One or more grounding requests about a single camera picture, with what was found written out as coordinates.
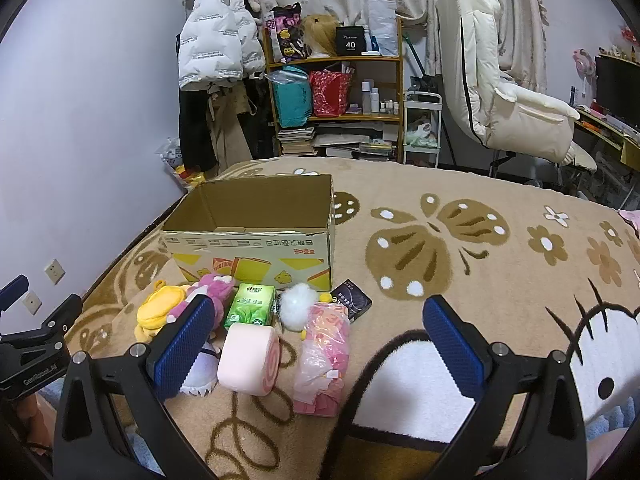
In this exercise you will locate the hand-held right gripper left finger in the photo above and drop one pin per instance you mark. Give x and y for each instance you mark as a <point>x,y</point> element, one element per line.
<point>185,345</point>

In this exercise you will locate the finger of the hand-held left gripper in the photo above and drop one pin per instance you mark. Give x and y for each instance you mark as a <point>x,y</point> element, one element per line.
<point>12,292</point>
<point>62,312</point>

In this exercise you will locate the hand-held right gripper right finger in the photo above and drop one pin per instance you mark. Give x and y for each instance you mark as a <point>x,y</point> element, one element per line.
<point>452,345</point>

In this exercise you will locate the yellow plush toy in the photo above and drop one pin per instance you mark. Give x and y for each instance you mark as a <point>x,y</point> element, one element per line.
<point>157,307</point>

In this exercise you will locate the pink roll cushion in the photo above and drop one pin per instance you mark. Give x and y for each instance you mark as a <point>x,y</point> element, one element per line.
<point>245,355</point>

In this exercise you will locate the pink plush toy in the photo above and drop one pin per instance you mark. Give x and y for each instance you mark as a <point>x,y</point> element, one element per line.
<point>220,287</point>

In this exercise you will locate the cardboard box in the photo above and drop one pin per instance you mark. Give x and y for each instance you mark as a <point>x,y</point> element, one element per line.
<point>250,260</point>

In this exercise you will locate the small black box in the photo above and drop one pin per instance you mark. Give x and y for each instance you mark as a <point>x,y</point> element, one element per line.
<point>352,302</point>

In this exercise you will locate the pink packet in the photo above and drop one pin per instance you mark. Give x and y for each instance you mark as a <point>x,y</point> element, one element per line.
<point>320,360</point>

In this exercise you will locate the person's left forearm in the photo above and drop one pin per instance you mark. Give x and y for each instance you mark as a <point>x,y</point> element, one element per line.
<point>37,422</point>

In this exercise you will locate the green tissue pack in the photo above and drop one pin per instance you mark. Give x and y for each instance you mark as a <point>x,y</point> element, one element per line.
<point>250,305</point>

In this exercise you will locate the plastic bag of packets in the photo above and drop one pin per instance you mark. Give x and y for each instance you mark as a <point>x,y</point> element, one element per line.
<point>177,160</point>

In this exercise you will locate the pink cloth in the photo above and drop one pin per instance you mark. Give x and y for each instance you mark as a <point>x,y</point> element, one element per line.
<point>622,457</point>

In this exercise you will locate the green white plastic bag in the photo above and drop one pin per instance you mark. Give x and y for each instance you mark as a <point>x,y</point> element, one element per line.
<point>417,135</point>

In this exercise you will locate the beige hanging garment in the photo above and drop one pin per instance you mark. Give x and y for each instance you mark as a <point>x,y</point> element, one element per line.
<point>230,130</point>

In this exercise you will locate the black hanging garment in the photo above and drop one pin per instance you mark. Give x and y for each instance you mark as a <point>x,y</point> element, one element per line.
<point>196,125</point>

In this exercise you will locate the white metal cart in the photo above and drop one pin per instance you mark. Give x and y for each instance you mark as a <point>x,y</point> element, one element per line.
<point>437,125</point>

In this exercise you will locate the stack of papers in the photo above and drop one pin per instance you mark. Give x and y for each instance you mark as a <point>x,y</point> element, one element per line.
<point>350,142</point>

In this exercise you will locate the stack of books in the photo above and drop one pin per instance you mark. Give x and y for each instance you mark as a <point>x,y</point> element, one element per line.
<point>296,142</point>

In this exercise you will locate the row of cosmetic bottles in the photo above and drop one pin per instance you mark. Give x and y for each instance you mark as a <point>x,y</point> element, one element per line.
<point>372,100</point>

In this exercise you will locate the cluttered desk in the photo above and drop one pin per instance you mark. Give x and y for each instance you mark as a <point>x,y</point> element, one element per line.
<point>607,135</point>

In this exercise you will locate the wooden shelf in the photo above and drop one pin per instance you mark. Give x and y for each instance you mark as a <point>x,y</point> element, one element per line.
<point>395,90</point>

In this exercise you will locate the white folded mattress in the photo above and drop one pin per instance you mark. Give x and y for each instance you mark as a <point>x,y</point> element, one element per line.
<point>500,85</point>

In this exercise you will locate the teal bag in plastic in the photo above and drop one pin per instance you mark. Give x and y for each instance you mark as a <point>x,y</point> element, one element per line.
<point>292,97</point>

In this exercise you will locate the red patterned bag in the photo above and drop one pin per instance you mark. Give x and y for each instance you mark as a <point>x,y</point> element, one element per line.
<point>330,92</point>

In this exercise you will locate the black monitor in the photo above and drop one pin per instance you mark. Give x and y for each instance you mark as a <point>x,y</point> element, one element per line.
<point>617,90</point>

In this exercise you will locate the white puffer jacket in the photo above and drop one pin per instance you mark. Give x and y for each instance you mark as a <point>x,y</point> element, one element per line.
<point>215,35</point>

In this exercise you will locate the pink desk fan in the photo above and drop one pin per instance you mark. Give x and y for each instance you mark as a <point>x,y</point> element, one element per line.
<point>584,62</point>

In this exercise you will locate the black gift box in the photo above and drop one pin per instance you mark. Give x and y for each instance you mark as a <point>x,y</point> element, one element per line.
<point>351,40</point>

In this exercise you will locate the black pink printed bag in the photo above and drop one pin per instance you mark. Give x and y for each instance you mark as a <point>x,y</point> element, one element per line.
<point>285,35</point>

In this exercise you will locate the blonde wig head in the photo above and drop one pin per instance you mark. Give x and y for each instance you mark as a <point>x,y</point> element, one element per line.
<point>320,32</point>

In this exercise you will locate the white wall socket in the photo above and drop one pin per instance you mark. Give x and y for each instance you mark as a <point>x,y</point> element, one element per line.
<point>32,302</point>
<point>54,271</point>

